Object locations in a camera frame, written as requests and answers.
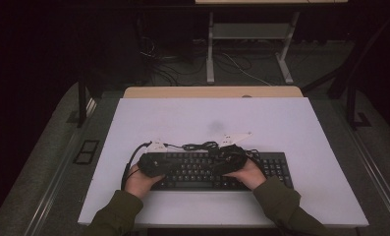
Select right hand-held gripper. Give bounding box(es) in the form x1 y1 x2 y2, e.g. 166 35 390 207
211 131 253 176

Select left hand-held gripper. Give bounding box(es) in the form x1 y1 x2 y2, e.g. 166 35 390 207
137 139 171 178

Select black computer keyboard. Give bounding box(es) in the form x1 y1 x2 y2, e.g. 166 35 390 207
149 150 294 192

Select person's left hand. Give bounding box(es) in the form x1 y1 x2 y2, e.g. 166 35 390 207
124 164 166 200

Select person's right hand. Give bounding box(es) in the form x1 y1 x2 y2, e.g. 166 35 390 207
223 158 268 191

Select white board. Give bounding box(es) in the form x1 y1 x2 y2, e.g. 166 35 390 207
78 96 369 228

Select black metal stand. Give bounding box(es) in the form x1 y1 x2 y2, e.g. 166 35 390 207
345 82 372 131
77 73 103 129

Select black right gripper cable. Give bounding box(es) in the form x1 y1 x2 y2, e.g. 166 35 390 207
246 148 265 168

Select black keyboard cable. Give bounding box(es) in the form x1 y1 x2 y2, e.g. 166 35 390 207
162 141 220 152

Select black floor socket frame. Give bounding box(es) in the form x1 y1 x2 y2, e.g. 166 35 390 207
73 140 101 165

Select white floor cable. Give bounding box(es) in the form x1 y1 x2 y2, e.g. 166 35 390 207
221 52 272 87

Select black floor cables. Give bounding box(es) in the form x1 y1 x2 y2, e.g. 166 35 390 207
139 35 206 87

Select aluminium rail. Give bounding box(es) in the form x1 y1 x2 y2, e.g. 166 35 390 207
25 97 98 236
333 97 390 224

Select white metal desk frame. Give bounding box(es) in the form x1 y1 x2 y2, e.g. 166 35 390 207
205 11 301 86

